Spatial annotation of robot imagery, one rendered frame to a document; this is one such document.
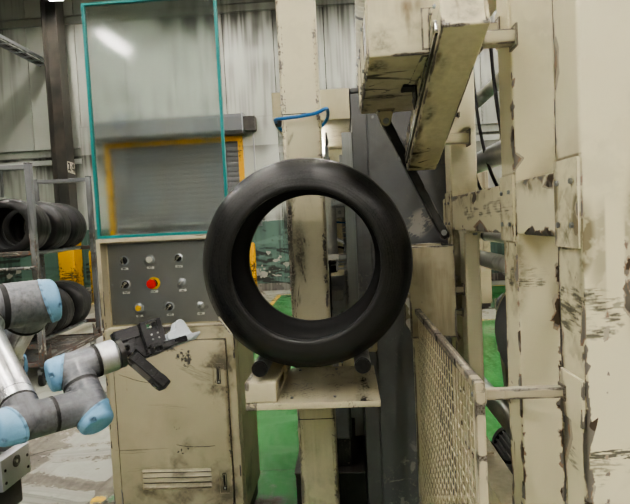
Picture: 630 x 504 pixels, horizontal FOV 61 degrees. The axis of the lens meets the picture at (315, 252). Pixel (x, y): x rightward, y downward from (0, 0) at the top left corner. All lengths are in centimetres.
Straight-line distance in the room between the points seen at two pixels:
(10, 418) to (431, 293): 120
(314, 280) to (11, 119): 1136
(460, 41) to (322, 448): 136
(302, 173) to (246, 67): 992
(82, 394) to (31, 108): 1154
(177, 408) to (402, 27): 171
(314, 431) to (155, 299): 88
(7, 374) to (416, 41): 111
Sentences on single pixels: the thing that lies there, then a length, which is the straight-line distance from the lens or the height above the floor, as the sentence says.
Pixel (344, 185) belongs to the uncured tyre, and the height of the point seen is 138.
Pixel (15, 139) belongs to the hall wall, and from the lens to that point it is 1273.
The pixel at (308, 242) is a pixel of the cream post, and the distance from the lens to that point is 180.
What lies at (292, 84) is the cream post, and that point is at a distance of 186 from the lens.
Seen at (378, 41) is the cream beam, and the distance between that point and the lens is 124.
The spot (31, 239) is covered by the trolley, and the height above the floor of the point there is 128.
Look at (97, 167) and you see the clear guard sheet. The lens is 239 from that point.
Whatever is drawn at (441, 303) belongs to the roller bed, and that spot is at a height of 101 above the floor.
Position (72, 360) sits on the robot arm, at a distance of 132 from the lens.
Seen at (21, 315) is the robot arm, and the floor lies 110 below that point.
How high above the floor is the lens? 129
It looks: 3 degrees down
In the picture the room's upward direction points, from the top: 3 degrees counter-clockwise
